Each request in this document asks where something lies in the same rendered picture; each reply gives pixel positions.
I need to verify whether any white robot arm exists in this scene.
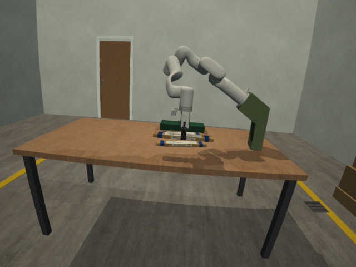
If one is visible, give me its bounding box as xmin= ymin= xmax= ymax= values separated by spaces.
xmin=163 ymin=46 xmax=249 ymax=116

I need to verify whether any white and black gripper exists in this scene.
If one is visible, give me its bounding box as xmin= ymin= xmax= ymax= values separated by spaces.
xmin=181 ymin=111 xmax=192 ymax=140

